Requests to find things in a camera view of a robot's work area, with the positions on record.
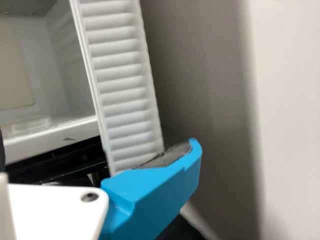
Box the white incubator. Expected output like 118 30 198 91
0 0 101 165

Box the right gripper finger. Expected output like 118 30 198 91
100 136 203 240

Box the incubator door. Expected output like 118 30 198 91
68 0 166 176

